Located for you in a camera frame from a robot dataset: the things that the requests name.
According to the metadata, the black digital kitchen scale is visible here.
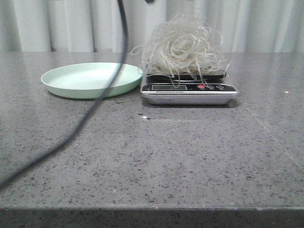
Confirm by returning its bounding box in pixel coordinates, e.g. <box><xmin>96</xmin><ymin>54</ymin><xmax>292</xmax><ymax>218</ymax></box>
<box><xmin>140</xmin><ymin>70</ymin><xmax>239</xmax><ymax>105</ymax></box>

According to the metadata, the white vermicelli noodle bundle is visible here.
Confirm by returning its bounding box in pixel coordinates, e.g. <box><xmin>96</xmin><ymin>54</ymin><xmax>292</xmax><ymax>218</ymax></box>
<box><xmin>131</xmin><ymin>13</ymin><xmax>231</xmax><ymax>85</ymax></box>

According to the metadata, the light green round plate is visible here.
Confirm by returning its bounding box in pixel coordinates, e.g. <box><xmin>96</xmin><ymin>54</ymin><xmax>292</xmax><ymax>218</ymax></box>
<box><xmin>41</xmin><ymin>62</ymin><xmax>143</xmax><ymax>99</ymax></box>

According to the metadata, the black cable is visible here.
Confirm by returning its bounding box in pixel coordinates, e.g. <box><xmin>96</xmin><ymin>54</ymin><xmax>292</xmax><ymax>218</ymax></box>
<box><xmin>0</xmin><ymin>0</ymin><xmax>129</xmax><ymax>188</ymax></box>

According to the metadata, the white pleated curtain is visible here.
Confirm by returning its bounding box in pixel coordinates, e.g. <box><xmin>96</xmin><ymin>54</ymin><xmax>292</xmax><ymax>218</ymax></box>
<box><xmin>0</xmin><ymin>0</ymin><xmax>304</xmax><ymax>52</ymax></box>

